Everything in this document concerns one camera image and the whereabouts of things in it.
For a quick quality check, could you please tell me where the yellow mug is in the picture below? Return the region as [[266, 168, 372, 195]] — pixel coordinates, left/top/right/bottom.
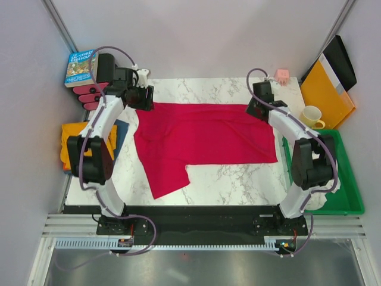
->
[[299, 105, 326, 129]]

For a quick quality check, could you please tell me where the yellow folded t-shirt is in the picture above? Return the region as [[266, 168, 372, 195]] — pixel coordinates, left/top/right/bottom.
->
[[60, 122, 117, 164]]

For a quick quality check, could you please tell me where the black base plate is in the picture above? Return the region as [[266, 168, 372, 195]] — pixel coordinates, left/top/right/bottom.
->
[[96, 205, 308, 238]]

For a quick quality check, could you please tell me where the blue folded t-shirt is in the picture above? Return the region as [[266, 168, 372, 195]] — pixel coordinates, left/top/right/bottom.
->
[[63, 120, 129, 174]]

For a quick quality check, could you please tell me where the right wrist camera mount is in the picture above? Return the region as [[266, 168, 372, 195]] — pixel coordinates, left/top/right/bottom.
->
[[264, 76, 281, 88]]

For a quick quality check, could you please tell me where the blue treehouse book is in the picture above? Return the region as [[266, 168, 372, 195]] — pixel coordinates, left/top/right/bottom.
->
[[64, 49, 98, 88]]

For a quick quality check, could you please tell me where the green plastic bin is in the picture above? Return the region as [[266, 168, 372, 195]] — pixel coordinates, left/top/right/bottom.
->
[[289, 129, 364, 215]]

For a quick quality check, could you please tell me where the red t-shirt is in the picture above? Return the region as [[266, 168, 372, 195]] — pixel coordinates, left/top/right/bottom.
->
[[134, 102, 277, 199]]

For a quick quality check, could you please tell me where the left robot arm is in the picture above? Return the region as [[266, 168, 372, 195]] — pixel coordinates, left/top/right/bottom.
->
[[67, 67, 154, 234]]

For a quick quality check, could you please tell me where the pink cube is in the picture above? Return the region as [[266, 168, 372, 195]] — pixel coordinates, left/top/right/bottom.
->
[[274, 69, 290, 86]]

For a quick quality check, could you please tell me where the white slotted cable duct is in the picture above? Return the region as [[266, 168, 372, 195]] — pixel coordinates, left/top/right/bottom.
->
[[54, 234, 292, 251]]

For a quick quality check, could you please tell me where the orange folder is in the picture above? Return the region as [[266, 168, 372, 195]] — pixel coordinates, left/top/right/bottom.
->
[[301, 54, 356, 129]]

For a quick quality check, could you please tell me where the white crumpled t-shirt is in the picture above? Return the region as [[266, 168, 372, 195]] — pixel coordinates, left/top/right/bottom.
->
[[305, 179, 334, 211]]

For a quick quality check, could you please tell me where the black white folder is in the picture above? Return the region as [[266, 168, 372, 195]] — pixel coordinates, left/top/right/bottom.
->
[[301, 35, 358, 93]]

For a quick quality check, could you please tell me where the black pink drawer organizer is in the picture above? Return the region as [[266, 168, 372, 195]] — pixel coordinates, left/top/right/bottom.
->
[[73, 53, 117, 111]]

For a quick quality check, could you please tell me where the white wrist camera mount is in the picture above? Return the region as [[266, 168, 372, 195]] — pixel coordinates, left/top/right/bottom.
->
[[132, 64, 151, 88]]

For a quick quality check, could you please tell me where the orange folded t-shirt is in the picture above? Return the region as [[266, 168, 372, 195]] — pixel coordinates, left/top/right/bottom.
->
[[63, 163, 71, 171]]

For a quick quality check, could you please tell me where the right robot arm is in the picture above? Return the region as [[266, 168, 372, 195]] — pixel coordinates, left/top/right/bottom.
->
[[246, 80, 339, 235]]

